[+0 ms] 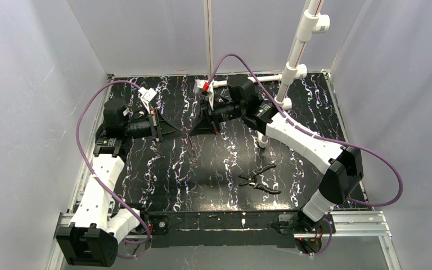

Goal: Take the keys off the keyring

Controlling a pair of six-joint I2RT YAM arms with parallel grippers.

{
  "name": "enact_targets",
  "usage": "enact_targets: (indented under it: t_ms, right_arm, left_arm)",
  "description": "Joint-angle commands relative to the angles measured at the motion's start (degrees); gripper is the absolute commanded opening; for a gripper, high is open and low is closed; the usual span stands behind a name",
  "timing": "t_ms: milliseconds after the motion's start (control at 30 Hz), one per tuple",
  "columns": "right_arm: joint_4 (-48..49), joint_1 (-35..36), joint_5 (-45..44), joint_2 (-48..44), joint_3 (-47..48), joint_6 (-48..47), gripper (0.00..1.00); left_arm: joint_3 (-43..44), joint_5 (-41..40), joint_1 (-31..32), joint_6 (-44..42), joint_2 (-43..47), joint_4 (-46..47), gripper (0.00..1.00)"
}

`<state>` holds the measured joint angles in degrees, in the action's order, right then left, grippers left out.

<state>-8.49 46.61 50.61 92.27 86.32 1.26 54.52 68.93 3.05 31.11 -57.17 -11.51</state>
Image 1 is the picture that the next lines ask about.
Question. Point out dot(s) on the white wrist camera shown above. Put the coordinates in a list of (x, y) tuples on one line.
[(146, 96), (205, 90)]

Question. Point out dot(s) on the aluminium rail frame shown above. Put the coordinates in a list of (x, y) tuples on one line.
[(260, 227)]

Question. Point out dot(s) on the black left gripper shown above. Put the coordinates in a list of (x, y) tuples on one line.
[(156, 125)]

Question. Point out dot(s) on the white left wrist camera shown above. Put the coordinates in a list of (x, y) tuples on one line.
[(146, 96)]

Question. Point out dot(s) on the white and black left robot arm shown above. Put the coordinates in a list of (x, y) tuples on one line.
[(92, 238)]

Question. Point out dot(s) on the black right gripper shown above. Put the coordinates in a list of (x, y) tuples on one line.
[(208, 116)]

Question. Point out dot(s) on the white PVC pipe frame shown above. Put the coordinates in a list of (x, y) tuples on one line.
[(262, 33)]

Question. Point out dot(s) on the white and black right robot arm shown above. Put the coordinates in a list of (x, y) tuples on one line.
[(341, 165)]

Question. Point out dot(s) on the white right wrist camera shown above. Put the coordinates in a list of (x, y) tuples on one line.
[(205, 90)]

